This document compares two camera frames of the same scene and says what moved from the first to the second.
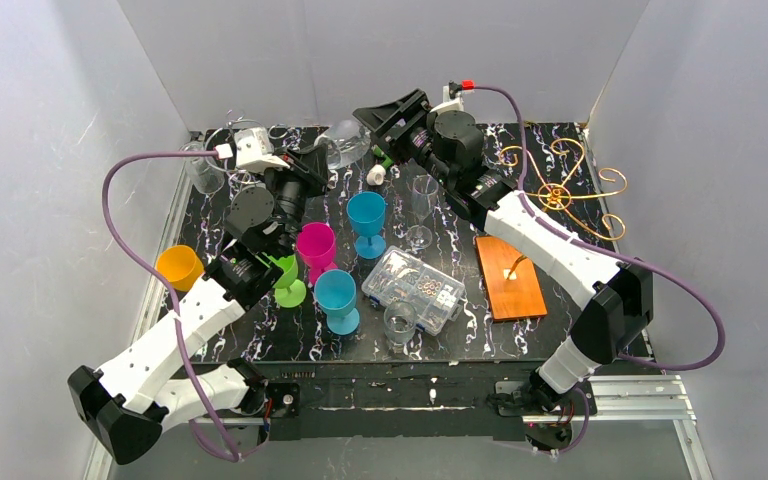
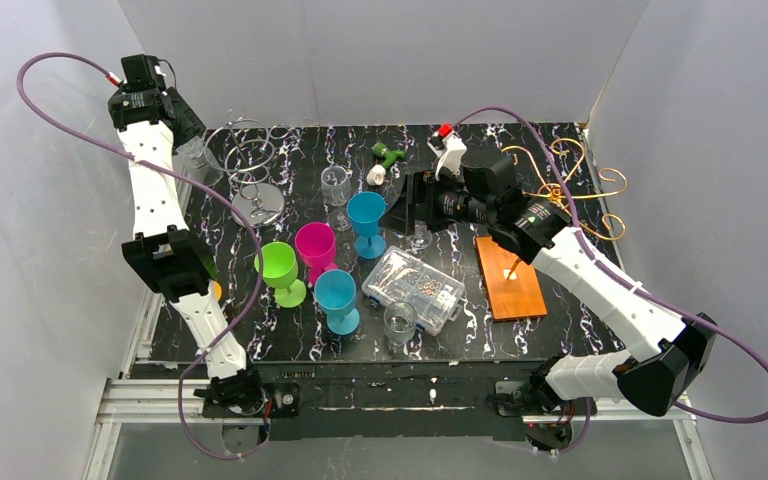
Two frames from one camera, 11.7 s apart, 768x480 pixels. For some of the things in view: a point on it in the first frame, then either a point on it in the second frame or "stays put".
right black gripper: [408, 125] to [420, 201]
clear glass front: [400, 320] stays put
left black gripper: [306, 168] to [189, 125]
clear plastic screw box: [402, 277] stays put
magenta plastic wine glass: [315, 247] stays put
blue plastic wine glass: [336, 293] stays put
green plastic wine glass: [289, 290] stays put
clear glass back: [345, 141] to [336, 185]
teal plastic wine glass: [367, 211] stays put
